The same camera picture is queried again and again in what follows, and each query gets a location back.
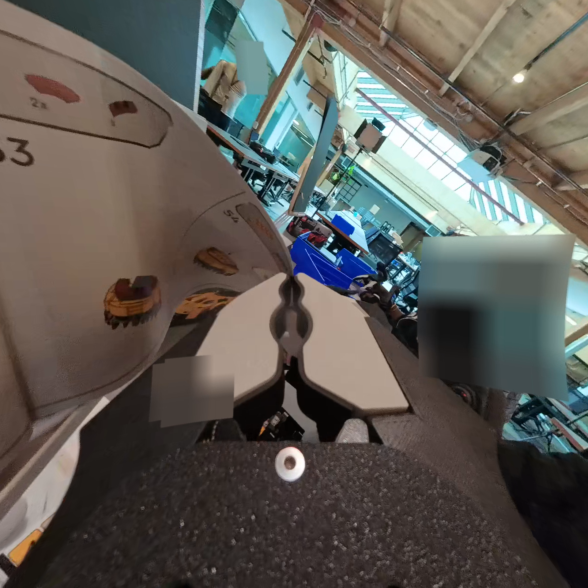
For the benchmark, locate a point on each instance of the square studio light panel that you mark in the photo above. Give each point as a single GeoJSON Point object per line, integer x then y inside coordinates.
{"type": "Point", "coordinates": [369, 135]}

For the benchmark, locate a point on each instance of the ceiling mounted grey device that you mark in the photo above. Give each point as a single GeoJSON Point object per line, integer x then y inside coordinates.
{"type": "Point", "coordinates": [488, 158]}

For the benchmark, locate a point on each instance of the blue topped table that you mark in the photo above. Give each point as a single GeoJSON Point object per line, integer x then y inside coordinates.
{"type": "Point", "coordinates": [351, 229]}

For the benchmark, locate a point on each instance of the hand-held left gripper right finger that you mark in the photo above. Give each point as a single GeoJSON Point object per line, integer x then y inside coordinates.
{"type": "Point", "coordinates": [344, 353]}

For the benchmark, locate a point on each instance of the lego instruction booklet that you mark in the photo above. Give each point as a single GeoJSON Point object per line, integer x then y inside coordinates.
{"type": "Point", "coordinates": [115, 229]}

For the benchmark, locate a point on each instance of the person's dark fleece jacket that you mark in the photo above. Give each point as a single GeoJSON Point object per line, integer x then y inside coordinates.
{"type": "Point", "coordinates": [546, 514]}

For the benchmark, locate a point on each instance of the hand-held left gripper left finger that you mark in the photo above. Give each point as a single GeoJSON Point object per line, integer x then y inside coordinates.
{"type": "Point", "coordinates": [248, 330]}

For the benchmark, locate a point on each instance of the brown office desk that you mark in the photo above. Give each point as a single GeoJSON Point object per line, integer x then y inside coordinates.
{"type": "Point", "coordinates": [257, 158]}

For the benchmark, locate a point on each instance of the dark display panel on stand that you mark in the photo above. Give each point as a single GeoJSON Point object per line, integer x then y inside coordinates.
{"type": "Point", "coordinates": [317, 151]}

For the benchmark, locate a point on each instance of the blue storage bin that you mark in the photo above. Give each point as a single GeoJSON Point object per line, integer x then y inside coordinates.
{"type": "Point", "coordinates": [330, 264]}

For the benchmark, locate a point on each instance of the white rounded board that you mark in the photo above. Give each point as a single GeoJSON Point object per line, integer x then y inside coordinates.
{"type": "Point", "coordinates": [50, 468]}

